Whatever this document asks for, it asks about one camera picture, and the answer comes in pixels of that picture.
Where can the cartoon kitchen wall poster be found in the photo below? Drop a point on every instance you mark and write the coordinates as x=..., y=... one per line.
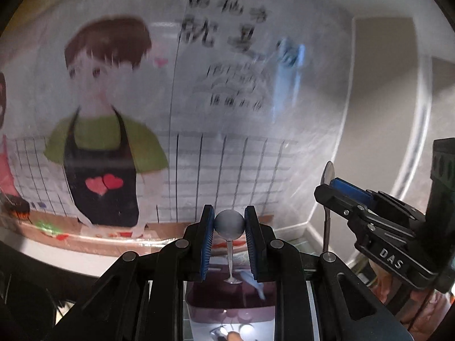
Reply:
x=213, y=113

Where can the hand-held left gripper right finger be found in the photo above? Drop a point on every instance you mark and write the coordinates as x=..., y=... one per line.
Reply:
x=253, y=245

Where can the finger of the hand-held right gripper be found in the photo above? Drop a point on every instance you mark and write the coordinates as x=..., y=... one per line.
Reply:
x=401, y=213
x=359, y=216

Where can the white paper mat deer print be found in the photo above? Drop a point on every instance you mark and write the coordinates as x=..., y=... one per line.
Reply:
x=265, y=331

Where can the light blue spoon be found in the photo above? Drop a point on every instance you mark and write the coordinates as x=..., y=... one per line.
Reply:
x=254, y=284

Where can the purple utensil holder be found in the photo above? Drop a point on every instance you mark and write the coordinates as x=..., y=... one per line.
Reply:
x=227, y=302

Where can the metal spoon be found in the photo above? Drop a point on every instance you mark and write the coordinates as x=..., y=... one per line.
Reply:
x=328, y=172
x=229, y=225

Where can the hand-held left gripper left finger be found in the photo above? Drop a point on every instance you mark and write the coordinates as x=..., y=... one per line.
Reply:
x=206, y=245

